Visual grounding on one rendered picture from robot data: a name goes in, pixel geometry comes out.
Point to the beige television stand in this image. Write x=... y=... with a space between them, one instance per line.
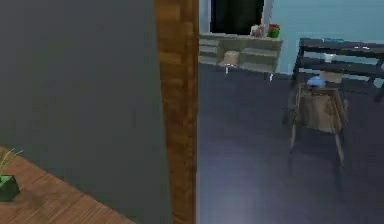
x=246 y=53

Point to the black television set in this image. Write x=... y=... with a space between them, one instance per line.
x=236 y=15

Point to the tan wooden chair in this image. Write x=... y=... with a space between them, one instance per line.
x=320 y=110

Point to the white cup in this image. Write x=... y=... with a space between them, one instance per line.
x=328 y=58

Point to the blue cloth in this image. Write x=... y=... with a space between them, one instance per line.
x=315 y=81

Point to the green red small plant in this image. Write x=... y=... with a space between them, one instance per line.
x=273 y=30

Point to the dark wooden table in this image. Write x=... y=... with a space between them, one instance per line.
x=336 y=63

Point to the pink white small figure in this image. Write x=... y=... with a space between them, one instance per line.
x=257 y=31

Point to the green house plant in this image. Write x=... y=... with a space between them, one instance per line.
x=6 y=185

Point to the brown wooden door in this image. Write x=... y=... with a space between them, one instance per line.
x=178 y=110

